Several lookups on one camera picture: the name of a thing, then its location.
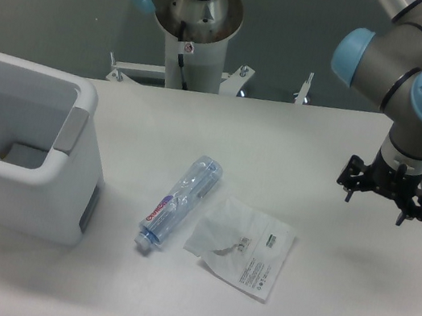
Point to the white plastic packaging bag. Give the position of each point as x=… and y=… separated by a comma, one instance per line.
x=243, y=246

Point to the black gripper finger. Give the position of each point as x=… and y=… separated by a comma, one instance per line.
x=410, y=206
x=351, y=178

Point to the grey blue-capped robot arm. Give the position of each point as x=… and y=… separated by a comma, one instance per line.
x=387, y=69

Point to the white trash can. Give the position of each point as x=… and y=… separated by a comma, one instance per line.
x=50, y=166

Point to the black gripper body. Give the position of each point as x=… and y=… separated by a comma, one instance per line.
x=382, y=179

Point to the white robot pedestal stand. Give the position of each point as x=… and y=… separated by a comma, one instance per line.
x=196, y=36

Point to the clear plastic water bottle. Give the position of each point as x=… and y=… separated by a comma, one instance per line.
x=186, y=194

